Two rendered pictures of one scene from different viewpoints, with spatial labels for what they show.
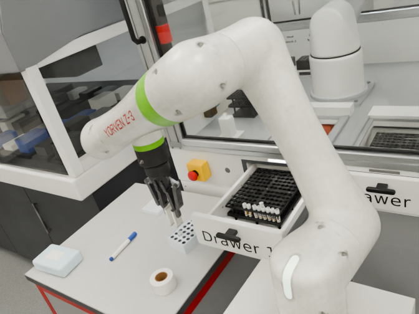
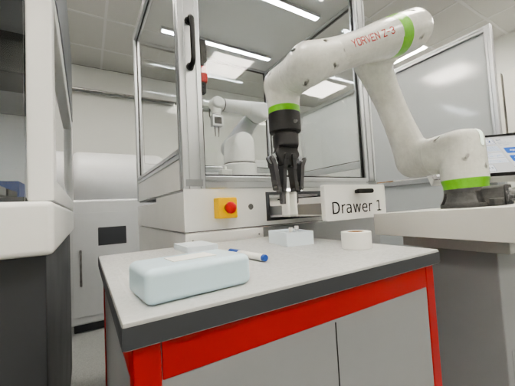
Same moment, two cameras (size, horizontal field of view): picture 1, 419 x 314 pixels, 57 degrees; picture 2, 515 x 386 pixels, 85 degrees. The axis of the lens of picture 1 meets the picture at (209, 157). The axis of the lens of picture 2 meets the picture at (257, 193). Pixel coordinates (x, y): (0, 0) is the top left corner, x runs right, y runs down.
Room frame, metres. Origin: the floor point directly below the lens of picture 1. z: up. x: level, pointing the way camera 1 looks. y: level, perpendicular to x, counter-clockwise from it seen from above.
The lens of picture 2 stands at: (0.86, 0.95, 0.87)
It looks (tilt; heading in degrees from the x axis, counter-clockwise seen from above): 3 degrees up; 288
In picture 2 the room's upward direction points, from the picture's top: 3 degrees counter-clockwise
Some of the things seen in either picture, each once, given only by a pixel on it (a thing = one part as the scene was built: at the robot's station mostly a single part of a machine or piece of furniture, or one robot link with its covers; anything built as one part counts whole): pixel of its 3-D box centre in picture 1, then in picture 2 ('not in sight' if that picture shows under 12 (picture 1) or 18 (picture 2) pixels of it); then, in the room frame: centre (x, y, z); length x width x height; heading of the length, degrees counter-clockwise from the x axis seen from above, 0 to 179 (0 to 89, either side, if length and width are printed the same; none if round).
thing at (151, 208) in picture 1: (159, 202); (195, 246); (1.30, 0.23, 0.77); 0.13 x 0.09 x 0.02; 140
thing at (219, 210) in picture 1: (270, 197); (311, 206); (1.01, -0.15, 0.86); 0.40 x 0.26 x 0.06; 140
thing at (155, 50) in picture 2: not in sight; (153, 80); (1.74, -0.18, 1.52); 0.87 x 0.01 x 0.86; 140
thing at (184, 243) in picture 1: (189, 234); (290, 237); (1.04, 0.13, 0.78); 0.12 x 0.08 x 0.04; 129
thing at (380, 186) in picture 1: (381, 188); not in sight; (0.86, -0.43, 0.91); 0.07 x 0.04 x 0.01; 50
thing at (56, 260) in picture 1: (57, 260); (190, 271); (1.09, 0.59, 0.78); 0.15 x 0.10 x 0.04; 55
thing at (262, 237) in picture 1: (237, 237); (355, 201); (0.85, -0.02, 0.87); 0.29 x 0.02 x 0.11; 50
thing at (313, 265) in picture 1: (312, 281); (457, 160); (0.53, -0.13, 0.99); 0.16 x 0.13 x 0.19; 132
